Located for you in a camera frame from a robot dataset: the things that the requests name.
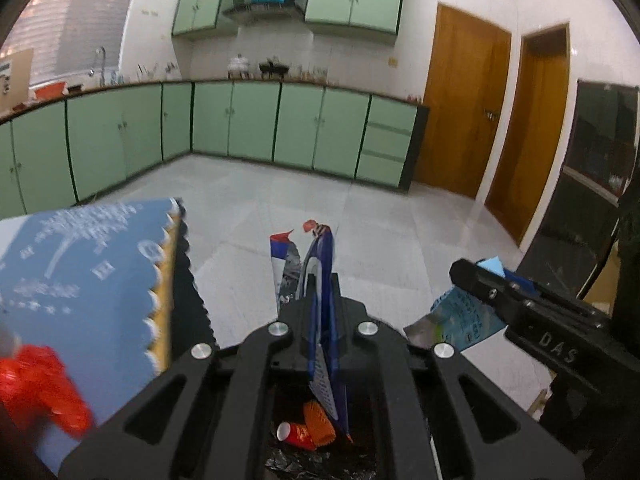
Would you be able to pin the window with blinds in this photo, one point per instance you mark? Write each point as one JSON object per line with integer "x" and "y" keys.
{"x": 75, "y": 15}

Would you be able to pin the red paper cup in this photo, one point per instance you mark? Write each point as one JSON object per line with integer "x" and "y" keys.
{"x": 292, "y": 434}

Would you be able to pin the black gas stove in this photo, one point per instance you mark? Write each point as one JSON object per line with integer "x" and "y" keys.
{"x": 274, "y": 67}

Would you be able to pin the dark blue snack wrapper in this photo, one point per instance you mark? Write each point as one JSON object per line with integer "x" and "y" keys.
{"x": 324, "y": 260}

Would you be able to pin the blue printed table mat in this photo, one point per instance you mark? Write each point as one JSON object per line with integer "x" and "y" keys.
{"x": 75, "y": 270}

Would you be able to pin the closed wooden door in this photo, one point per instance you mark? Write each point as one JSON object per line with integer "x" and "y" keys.
{"x": 460, "y": 100}

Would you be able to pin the metal faucet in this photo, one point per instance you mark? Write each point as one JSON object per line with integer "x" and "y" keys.
{"x": 102, "y": 60}

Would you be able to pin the cardboard box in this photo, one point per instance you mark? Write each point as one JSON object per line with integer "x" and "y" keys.
{"x": 15, "y": 80}

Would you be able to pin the white pot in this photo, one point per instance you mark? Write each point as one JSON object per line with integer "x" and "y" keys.
{"x": 238, "y": 65}

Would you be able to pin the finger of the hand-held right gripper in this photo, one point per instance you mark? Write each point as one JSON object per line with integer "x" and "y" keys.
{"x": 492, "y": 292}
{"x": 520, "y": 282}

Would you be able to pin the green base cabinets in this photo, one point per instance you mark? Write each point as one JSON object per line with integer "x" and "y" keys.
{"x": 250, "y": 120}

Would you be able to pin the orange ribbed wrapper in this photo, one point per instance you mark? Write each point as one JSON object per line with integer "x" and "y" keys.
{"x": 320, "y": 422}

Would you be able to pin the red plastic bag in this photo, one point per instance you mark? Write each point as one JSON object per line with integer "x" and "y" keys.
{"x": 40, "y": 385}

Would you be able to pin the light blue snack wrapper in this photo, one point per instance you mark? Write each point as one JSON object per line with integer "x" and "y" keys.
{"x": 465, "y": 315}

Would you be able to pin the red basin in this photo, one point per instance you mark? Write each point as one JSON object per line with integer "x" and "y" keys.
{"x": 50, "y": 91}

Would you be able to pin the black-lined trash bin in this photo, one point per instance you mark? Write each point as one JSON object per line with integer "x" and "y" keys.
{"x": 320, "y": 462}

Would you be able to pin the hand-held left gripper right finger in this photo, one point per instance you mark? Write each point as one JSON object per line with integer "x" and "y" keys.
{"x": 350, "y": 332}

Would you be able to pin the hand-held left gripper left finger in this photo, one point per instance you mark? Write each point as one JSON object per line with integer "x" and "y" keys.
{"x": 295, "y": 332}

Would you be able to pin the open wooden door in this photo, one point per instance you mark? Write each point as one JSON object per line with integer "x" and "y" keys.
{"x": 530, "y": 150}

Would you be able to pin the black glass cabinet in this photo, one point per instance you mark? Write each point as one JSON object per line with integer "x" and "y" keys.
{"x": 595, "y": 160}

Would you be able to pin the row of small bottles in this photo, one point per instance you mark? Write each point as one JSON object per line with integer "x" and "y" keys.
{"x": 310, "y": 75}

